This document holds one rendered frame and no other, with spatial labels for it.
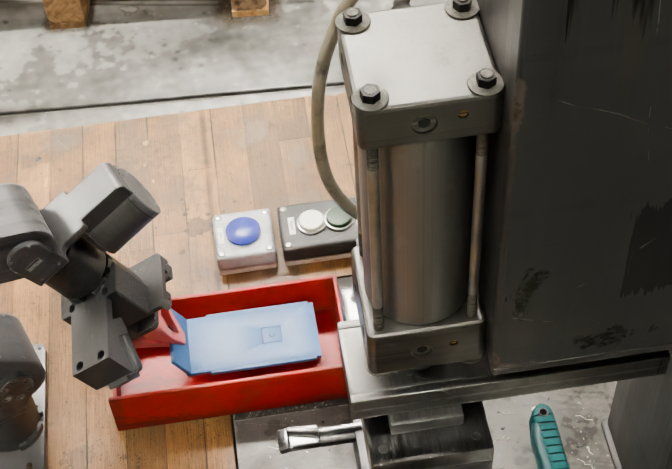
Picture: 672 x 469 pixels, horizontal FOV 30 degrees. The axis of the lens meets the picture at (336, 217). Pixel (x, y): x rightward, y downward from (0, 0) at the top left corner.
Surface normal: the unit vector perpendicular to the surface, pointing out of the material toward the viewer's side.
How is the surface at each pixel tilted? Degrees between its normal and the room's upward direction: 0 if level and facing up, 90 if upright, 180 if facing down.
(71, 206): 28
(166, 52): 0
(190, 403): 90
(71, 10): 90
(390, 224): 90
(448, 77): 0
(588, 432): 0
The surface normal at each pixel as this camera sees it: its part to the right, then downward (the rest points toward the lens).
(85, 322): -0.53, -0.48
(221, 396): 0.14, 0.76
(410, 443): -0.04, -0.64
